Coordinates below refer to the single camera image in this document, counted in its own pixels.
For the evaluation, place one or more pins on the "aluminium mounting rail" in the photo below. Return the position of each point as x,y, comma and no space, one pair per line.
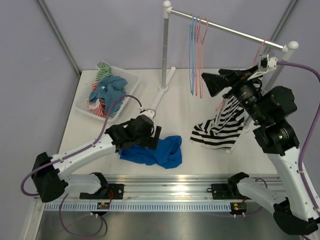
163,188

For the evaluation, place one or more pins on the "metal corner frame post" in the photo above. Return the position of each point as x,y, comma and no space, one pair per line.
58,36

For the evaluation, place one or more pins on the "red white striped tank top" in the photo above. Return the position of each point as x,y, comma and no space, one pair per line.
99,108

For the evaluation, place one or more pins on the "metal clothes rack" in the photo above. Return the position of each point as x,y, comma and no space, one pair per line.
287,50

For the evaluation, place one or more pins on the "bright blue tank top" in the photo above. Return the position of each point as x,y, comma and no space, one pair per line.
168,153

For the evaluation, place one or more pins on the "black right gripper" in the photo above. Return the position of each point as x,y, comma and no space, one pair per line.
216,83

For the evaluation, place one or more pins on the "white plastic perforated basket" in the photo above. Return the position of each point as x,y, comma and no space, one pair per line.
133,82

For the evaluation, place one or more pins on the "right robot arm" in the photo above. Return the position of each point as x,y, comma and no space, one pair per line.
296,212

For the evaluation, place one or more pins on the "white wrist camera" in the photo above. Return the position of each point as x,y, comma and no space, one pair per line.
150,113
265,65

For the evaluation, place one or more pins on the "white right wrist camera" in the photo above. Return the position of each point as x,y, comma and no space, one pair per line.
265,65

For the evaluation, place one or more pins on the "black white striped tank top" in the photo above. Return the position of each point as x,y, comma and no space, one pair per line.
223,130

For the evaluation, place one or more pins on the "grey blue tank top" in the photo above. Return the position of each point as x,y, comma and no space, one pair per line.
108,90

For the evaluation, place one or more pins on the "pink hanger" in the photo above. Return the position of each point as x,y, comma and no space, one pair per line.
223,102
198,84
201,53

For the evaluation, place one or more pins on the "green white striped tank top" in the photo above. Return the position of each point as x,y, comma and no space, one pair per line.
104,70

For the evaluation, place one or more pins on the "light blue wire hanger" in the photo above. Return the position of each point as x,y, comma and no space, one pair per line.
191,55

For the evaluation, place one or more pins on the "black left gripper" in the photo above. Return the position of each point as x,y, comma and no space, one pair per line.
151,141

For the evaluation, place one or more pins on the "white slotted cable duct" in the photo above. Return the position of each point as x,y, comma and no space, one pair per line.
121,206

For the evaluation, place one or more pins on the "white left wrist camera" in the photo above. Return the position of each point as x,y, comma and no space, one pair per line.
150,113

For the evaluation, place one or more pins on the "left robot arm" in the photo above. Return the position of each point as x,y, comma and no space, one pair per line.
54,176

